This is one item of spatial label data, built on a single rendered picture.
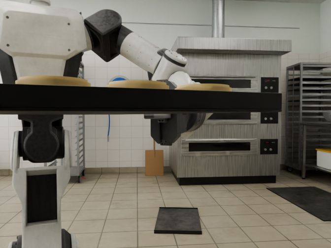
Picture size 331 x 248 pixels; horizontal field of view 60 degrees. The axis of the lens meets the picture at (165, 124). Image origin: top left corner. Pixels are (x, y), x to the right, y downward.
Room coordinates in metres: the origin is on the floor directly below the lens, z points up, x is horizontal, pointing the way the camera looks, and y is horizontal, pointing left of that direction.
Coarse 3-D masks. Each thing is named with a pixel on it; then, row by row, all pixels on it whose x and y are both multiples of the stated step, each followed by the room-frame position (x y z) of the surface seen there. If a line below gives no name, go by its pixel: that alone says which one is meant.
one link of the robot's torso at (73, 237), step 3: (72, 234) 0.87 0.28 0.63; (72, 237) 0.85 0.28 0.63; (75, 237) 0.88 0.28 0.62; (72, 240) 0.84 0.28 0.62; (75, 240) 0.85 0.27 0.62; (9, 243) 0.81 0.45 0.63; (72, 243) 0.84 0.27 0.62; (75, 243) 0.84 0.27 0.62; (78, 243) 0.86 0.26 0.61; (9, 246) 0.79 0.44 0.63; (72, 246) 0.83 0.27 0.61; (75, 246) 0.83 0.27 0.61; (78, 246) 0.85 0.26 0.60
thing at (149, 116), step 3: (144, 114) 0.49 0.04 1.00; (147, 114) 0.49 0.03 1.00; (150, 114) 0.49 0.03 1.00; (153, 114) 0.49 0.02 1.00; (156, 114) 0.49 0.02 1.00; (159, 114) 0.50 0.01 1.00; (162, 114) 0.51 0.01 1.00; (165, 114) 0.52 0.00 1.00; (168, 114) 0.53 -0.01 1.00; (144, 117) 0.49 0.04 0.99; (147, 117) 0.49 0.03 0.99; (150, 117) 0.49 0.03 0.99; (153, 117) 0.49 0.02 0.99; (156, 117) 0.49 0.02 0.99; (159, 117) 0.50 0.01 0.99; (162, 117) 0.51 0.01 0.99; (165, 117) 0.52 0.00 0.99; (168, 117) 0.53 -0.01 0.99; (159, 120) 0.54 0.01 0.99; (162, 120) 0.54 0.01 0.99; (165, 120) 0.54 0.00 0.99
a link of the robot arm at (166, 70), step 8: (160, 64) 0.91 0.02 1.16; (168, 64) 0.89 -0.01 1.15; (160, 72) 0.91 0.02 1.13; (168, 72) 0.90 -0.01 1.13; (176, 72) 0.88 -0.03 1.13; (184, 72) 0.88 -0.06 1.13; (152, 80) 0.93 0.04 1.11; (168, 80) 0.89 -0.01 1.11; (176, 80) 0.85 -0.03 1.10; (184, 80) 0.83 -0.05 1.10
